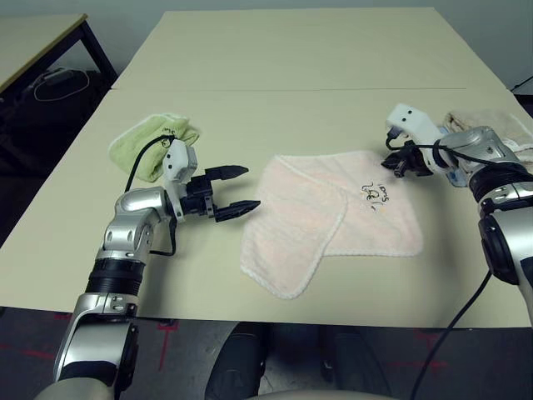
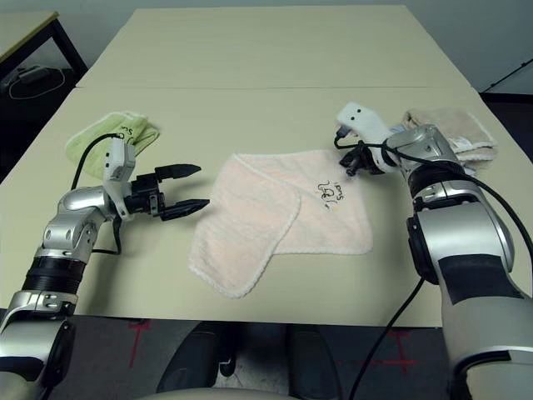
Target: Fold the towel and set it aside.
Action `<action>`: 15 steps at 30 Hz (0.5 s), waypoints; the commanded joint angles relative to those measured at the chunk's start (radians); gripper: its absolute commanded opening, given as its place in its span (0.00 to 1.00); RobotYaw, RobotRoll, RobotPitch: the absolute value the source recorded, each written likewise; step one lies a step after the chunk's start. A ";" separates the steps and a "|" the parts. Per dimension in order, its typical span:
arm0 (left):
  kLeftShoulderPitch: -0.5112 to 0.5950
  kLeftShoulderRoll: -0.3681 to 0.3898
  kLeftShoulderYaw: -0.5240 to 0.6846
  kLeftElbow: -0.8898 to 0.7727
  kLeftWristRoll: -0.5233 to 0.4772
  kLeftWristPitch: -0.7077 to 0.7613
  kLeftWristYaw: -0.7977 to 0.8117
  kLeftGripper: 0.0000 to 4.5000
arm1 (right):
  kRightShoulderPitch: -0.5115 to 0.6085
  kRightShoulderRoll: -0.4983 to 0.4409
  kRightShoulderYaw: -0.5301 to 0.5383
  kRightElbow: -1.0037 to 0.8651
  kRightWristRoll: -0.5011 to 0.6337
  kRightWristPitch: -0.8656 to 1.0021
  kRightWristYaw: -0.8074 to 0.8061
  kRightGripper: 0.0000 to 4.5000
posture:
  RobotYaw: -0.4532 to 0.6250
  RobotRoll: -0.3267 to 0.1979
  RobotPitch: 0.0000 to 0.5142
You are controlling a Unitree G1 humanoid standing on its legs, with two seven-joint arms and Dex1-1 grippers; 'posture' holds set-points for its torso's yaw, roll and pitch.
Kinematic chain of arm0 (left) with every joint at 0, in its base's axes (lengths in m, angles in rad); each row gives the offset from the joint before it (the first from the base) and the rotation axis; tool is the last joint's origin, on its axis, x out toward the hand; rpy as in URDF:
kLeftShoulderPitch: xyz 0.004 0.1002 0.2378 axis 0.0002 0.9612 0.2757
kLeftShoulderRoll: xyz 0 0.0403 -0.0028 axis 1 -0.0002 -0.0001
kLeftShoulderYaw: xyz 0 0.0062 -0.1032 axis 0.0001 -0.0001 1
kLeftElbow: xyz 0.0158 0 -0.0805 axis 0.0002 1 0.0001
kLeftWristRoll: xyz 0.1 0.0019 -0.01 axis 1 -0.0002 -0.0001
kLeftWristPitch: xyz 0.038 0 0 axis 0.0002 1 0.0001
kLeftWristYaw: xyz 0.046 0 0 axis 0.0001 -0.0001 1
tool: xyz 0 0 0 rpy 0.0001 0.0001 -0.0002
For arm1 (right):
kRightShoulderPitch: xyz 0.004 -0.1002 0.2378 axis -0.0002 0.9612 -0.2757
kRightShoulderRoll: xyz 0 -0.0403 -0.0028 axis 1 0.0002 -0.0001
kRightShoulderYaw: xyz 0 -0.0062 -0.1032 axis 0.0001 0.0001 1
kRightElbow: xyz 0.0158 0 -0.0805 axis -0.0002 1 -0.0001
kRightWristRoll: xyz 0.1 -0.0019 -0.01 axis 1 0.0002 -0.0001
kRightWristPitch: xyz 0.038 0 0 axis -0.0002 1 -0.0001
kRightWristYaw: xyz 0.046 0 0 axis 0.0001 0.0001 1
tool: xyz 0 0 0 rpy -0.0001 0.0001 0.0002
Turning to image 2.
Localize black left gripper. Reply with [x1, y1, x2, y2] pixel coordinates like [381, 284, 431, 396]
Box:
[124, 163, 211, 221]

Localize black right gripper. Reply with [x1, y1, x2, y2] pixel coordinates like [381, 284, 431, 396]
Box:
[339, 143, 381, 178]

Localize pink terry towel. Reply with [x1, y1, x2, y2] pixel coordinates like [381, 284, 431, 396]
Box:
[187, 148, 373, 299]

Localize green folded towel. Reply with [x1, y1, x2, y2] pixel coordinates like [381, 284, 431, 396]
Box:
[65, 110, 162, 181]

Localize beige folded towel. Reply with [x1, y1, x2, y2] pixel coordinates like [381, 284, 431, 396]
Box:
[401, 107, 500, 168]

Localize dark grey robot left leg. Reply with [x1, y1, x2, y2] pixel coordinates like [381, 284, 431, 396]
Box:
[156, 320, 222, 395]

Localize dark grey robot leg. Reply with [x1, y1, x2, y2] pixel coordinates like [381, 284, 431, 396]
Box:
[156, 320, 222, 395]
[286, 322, 345, 400]

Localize dark grey robot right leg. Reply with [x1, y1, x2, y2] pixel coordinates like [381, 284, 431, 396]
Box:
[286, 322, 345, 400]

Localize beige robot torso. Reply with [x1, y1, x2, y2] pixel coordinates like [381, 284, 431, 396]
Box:
[137, 387, 301, 400]

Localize beige side table black legs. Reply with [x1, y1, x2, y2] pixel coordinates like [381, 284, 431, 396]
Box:
[0, 10, 88, 72]

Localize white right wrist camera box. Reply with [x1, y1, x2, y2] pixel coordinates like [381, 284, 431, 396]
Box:
[336, 101, 401, 174]

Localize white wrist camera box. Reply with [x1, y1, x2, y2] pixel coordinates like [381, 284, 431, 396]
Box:
[102, 138, 137, 220]
[336, 101, 401, 174]

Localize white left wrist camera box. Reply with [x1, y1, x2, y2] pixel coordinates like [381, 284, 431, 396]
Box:
[102, 138, 137, 220]

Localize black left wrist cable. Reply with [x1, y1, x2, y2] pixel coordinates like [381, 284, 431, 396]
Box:
[71, 132, 124, 256]

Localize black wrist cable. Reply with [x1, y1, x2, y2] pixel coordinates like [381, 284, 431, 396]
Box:
[332, 127, 533, 400]
[71, 132, 124, 256]

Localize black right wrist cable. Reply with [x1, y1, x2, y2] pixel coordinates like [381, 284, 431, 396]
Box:
[332, 127, 533, 400]

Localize black metal frame stand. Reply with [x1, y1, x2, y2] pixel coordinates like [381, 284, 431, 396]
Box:
[481, 57, 533, 95]

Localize power adapter with white cable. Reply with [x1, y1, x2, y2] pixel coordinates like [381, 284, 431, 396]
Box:
[7, 65, 67, 100]

